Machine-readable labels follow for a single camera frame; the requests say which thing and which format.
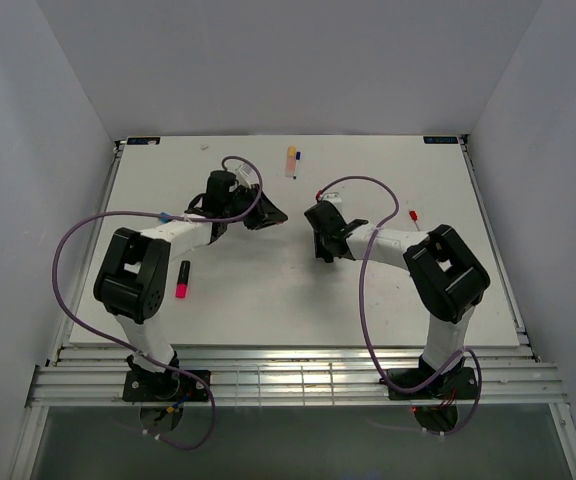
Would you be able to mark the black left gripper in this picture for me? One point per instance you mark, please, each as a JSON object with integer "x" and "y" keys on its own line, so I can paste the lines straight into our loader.
{"x": 265, "y": 214}

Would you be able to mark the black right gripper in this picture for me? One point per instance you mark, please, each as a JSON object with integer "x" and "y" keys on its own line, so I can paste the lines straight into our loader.
{"x": 322, "y": 251}

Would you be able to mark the pale orange yellow highlighter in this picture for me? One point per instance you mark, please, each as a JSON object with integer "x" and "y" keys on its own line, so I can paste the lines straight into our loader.
{"x": 291, "y": 160}

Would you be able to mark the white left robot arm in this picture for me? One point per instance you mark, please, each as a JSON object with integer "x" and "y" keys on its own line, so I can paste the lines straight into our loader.
{"x": 133, "y": 275}

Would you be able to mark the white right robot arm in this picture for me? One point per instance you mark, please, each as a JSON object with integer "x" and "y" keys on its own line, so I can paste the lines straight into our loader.
{"x": 448, "y": 278}

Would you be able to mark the blue cap thin pen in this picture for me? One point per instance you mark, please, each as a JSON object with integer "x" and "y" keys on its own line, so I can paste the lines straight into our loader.
{"x": 298, "y": 156}

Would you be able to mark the red cap thin pen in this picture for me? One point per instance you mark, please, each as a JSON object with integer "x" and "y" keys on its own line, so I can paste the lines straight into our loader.
{"x": 414, "y": 218}

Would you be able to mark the blue black highlighter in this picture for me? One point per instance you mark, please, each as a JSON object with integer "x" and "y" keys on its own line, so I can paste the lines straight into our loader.
{"x": 164, "y": 217}

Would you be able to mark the pink black highlighter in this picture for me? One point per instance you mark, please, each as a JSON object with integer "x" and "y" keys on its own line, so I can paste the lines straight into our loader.
{"x": 183, "y": 279}

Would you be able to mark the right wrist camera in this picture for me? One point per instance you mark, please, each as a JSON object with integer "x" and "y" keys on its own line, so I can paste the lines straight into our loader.
{"x": 331, "y": 197}

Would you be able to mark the aluminium table frame rail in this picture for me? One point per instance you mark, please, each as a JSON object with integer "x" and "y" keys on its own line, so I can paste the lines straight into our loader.
{"x": 284, "y": 377}

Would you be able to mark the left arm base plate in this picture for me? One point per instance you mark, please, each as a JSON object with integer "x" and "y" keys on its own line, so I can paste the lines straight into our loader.
{"x": 165, "y": 387}

